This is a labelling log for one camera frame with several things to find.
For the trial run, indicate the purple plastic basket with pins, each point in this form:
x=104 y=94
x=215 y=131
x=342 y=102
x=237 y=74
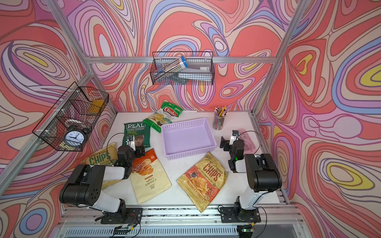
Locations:
x=187 y=138

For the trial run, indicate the pencil cup with pencils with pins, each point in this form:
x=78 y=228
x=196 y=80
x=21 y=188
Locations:
x=219 y=117

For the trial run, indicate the black wire basket back wall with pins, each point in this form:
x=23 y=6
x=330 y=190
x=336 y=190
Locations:
x=194 y=59

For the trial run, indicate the red yellow chips bag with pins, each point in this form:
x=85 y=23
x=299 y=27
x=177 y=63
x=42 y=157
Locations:
x=203 y=181

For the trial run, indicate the black alarm clock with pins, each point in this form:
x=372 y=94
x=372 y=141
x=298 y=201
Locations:
x=76 y=136

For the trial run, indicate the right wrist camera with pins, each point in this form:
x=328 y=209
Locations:
x=234 y=137

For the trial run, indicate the green Chuba cassava chips bag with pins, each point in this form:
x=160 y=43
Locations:
x=167 y=114

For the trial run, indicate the cassava chips cream orange bag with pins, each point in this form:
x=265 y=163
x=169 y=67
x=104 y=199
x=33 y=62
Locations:
x=148 y=177

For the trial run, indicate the black wire basket wall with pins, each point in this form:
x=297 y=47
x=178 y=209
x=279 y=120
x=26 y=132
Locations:
x=194 y=59
x=70 y=109

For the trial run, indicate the green yellow kettle chips bag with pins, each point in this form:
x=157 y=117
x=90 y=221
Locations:
x=106 y=156

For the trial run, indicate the white notebook in basket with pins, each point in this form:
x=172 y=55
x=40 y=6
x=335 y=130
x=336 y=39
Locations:
x=203 y=74

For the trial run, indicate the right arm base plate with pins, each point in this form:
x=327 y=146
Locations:
x=232 y=215

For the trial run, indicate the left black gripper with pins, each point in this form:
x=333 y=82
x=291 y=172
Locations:
x=139 y=150

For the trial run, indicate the dark green Real chips bag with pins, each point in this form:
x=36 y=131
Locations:
x=140 y=131

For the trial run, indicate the pink pencil case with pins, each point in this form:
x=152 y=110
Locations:
x=249 y=147

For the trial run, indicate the black wire basket left wall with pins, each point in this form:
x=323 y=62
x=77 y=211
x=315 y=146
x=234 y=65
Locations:
x=70 y=109

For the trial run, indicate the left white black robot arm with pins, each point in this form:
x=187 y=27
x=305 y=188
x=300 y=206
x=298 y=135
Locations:
x=84 y=186

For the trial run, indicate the yellow item in wire basket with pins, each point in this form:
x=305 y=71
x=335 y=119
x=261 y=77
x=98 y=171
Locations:
x=95 y=107

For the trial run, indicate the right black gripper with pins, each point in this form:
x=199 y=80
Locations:
x=224 y=143

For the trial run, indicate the tube of pencils blue cap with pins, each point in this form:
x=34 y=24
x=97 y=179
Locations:
x=164 y=71

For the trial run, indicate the aluminium rail front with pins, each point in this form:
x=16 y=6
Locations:
x=277 y=221

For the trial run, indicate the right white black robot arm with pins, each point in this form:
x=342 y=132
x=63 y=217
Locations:
x=262 y=174

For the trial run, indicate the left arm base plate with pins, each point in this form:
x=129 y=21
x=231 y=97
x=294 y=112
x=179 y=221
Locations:
x=127 y=216

